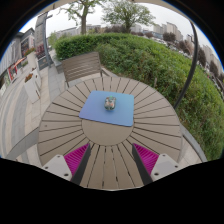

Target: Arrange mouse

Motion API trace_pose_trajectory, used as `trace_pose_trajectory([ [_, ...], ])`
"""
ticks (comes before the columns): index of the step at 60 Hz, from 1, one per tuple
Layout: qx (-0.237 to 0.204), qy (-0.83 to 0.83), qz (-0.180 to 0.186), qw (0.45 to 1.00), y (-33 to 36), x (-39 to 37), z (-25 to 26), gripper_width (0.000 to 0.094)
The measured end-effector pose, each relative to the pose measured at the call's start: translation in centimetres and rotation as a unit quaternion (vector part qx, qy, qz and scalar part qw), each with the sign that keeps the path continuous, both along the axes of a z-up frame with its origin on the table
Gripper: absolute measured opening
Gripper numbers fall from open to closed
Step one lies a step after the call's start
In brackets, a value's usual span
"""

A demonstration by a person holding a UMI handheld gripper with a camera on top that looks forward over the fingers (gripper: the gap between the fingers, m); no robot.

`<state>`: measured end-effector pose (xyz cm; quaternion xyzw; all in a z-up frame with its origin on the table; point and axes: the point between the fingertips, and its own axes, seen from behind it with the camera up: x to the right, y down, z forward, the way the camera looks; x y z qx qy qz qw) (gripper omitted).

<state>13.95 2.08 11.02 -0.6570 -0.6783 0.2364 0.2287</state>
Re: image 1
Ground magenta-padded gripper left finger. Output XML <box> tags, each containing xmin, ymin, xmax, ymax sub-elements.
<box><xmin>41</xmin><ymin>142</ymin><xmax>92</xmax><ymax>186</ymax></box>

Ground round-crowned tree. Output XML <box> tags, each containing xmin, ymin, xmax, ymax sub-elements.
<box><xmin>101</xmin><ymin>0</ymin><xmax>156</xmax><ymax>34</ymax></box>

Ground curved black umbrella pole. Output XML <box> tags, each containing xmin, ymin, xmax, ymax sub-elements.
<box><xmin>172</xmin><ymin>20</ymin><xmax>200</xmax><ymax>111</ymax></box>

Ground transparent green computer mouse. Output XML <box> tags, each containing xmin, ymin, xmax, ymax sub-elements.
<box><xmin>103</xmin><ymin>95</ymin><xmax>118</xmax><ymax>112</ymax></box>

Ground large white flower planter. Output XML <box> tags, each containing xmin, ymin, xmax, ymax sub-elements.
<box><xmin>23</xmin><ymin>72</ymin><xmax>43</xmax><ymax>105</ymax></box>

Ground trimmed green hedge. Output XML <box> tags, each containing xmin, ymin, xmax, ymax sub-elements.
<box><xmin>53</xmin><ymin>32</ymin><xmax>224</xmax><ymax>162</ymax></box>

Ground slatted brown outdoor chair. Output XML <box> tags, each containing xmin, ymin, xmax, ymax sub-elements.
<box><xmin>60</xmin><ymin>51</ymin><xmax>118</xmax><ymax>89</ymax></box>

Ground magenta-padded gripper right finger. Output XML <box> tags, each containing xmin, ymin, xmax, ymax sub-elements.
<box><xmin>131</xmin><ymin>142</ymin><xmax>184</xmax><ymax>186</ymax></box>

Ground dark storefront building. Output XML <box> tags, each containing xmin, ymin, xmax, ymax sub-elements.
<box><xmin>0</xmin><ymin>27</ymin><xmax>36</xmax><ymax>88</ymax></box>

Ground blue rectangular mouse pad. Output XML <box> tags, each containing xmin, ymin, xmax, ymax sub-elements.
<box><xmin>78</xmin><ymin>89</ymin><xmax>136</xmax><ymax>128</ymax></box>

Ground slender-trunk tree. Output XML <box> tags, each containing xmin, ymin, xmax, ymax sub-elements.
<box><xmin>61</xmin><ymin>0</ymin><xmax>112</xmax><ymax>36</ymax></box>

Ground distant apartment buildings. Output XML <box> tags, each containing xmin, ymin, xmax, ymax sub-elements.
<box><xmin>54</xmin><ymin>21</ymin><xmax>224</xmax><ymax>69</ymax></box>

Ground tall dark sign pillar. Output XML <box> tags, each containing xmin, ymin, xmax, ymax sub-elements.
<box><xmin>33</xmin><ymin>12</ymin><xmax>55</xmax><ymax>70</ymax></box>

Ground small white flower planter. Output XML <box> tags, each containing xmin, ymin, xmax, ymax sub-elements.
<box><xmin>26</xmin><ymin>49</ymin><xmax>39</xmax><ymax>72</ymax></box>

